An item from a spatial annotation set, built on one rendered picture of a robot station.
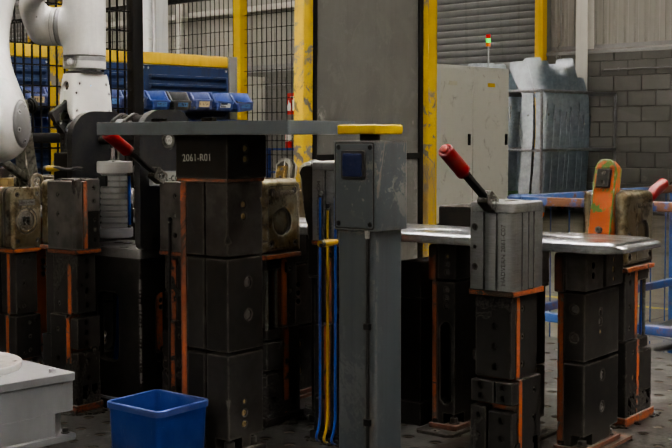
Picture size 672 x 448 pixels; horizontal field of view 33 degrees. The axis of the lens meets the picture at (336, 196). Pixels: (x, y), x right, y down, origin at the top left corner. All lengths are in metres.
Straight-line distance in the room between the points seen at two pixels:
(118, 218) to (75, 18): 0.54
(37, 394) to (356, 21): 3.79
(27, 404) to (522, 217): 0.75
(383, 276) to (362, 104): 3.90
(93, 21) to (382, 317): 1.10
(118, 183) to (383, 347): 0.66
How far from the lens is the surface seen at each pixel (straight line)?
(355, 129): 1.42
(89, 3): 2.33
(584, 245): 1.57
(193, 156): 1.59
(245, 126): 1.49
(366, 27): 5.35
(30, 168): 2.25
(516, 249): 1.50
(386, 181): 1.41
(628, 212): 1.79
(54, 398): 1.73
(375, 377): 1.44
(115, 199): 1.94
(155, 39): 7.01
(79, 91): 2.31
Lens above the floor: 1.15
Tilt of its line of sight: 3 degrees down
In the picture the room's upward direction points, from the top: straight up
